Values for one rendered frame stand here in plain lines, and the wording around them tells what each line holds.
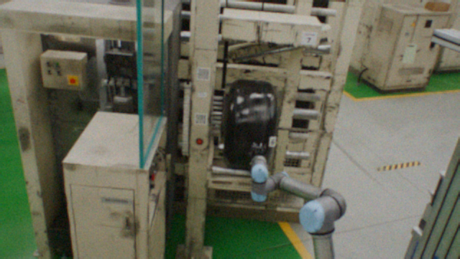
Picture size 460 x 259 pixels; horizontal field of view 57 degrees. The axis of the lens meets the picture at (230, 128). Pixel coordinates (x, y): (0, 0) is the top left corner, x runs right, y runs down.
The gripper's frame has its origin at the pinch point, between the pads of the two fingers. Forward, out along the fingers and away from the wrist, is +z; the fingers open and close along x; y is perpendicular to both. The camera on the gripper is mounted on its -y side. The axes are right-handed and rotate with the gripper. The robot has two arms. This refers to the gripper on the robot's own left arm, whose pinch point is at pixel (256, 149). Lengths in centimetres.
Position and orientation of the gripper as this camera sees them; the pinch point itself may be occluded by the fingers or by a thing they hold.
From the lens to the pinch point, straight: 234.5
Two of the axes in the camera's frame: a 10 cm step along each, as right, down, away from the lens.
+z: 0.2, -3.6, 9.3
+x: -10.0, -0.9, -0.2
